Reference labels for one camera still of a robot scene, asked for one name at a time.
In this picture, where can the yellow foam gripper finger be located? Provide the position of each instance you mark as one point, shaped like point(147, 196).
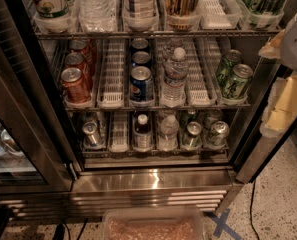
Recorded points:
point(281, 110)
point(271, 50)

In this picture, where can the blue label plastic bottle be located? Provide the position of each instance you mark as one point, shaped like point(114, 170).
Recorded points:
point(139, 15)

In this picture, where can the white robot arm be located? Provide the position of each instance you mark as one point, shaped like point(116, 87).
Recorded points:
point(288, 50)

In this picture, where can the front green can middle shelf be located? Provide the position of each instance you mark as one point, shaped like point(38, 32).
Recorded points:
point(237, 81)

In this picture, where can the back green can middle shelf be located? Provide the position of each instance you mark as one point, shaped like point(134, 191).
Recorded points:
point(228, 60)

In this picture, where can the right green can bottom shelf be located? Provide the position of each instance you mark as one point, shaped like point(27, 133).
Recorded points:
point(218, 133)

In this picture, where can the left green can bottom shelf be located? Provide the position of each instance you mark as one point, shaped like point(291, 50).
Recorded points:
point(192, 135)

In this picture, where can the water bottle middle shelf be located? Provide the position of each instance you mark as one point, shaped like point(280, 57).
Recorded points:
point(174, 79)

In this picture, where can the water bottle bottom shelf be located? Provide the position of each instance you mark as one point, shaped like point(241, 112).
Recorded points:
point(169, 128)

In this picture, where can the dark drink bottle white cap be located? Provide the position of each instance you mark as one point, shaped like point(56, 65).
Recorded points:
point(143, 133)

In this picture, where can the empty white shelf tray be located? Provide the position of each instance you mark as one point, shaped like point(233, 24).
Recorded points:
point(111, 84)

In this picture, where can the stainless steel fridge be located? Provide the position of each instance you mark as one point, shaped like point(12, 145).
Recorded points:
point(115, 175)

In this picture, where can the clear water bottle top shelf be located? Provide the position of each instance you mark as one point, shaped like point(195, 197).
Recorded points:
point(97, 15)

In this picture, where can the silver can bottom shelf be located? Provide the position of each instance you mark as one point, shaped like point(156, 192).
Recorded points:
point(92, 133)

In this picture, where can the glass fridge door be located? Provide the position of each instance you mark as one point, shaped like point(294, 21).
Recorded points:
point(31, 110)

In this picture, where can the middle blue pepsi can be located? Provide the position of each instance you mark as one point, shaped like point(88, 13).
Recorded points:
point(141, 58)

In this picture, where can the blue pepsi can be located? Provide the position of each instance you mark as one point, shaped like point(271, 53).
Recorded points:
point(141, 58)
point(141, 85)
point(140, 44)

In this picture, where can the back blue pepsi can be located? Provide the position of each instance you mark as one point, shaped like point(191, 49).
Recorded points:
point(140, 44)

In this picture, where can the front blue pepsi can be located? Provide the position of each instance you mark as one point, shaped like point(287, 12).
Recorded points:
point(141, 85)

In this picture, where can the blue tape cross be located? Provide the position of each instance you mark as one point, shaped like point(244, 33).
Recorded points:
point(221, 225)

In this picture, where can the back red soda can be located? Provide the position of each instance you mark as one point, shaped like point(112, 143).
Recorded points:
point(83, 46)

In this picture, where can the red soda can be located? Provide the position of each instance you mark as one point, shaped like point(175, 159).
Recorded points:
point(83, 46)
point(75, 85)
point(79, 61)

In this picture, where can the middle red soda can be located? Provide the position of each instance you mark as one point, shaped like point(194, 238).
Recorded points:
point(79, 61)

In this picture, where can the front red soda can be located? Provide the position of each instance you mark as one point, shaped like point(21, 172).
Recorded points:
point(75, 85)

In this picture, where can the clear plastic bin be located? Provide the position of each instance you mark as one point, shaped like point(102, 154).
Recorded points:
point(153, 223)

